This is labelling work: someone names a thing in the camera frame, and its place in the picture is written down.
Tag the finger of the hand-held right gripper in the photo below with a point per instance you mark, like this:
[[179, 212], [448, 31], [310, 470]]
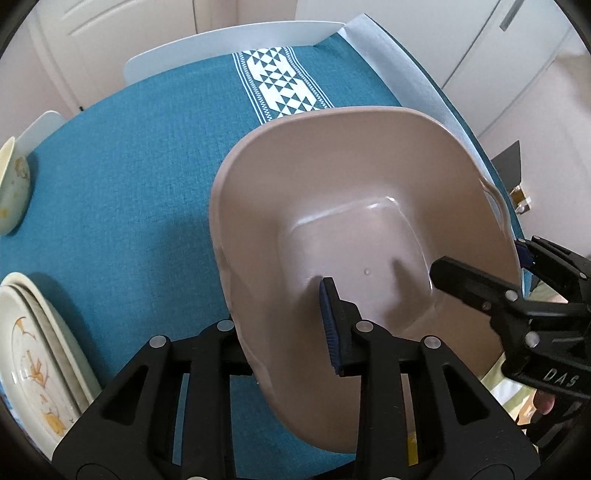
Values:
[[554, 261], [461, 281]]

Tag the teal tablecloth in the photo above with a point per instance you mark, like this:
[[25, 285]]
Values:
[[138, 184]]

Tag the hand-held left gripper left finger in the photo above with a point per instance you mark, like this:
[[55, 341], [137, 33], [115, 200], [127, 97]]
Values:
[[217, 341]]

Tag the cream round bowl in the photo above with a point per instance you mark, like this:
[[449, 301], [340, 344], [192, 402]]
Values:
[[14, 194]]

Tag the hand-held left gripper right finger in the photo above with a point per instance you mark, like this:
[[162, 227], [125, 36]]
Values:
[[330, 323]]

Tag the beige square plastic bowl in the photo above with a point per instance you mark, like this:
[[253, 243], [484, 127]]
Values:
[[369, 184]]

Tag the white wardrobe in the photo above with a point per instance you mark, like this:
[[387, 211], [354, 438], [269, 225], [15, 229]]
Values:
[[415, 27]]

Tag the person's right hand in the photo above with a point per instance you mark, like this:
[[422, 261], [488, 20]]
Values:
[[545, 402]]

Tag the yellow duck print plate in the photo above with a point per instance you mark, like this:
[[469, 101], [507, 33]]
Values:
[[74, 355]]

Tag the white panel door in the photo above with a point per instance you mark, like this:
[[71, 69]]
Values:
[[115, 18]]

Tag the cream duck print plate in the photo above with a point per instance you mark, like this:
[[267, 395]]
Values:
[[27, 369]]

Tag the dark triangular panel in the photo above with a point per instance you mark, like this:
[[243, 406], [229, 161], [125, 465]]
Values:
[[508, 164]]

